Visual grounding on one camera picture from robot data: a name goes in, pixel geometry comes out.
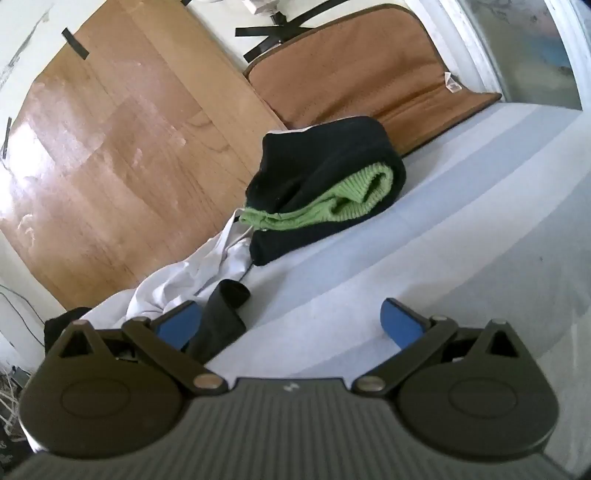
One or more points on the white garment with black trim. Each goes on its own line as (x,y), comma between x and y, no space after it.
(157,286)

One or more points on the striped bed sheet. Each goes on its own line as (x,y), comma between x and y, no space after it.
(415,230)

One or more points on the black cloth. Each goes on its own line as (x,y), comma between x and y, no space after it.
(221,318)

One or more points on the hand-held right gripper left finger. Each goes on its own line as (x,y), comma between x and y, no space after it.
(178,325)

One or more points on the black folded garment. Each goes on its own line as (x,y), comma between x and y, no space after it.
(55,332)

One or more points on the white window frame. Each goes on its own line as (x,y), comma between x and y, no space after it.
(471,46)

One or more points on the wooden headboard panel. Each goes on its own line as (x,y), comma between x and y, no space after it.
(115,161)

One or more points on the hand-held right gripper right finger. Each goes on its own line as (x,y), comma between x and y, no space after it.
(401,323)

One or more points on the white paper sheet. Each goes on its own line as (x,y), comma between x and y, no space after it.
(265,5)

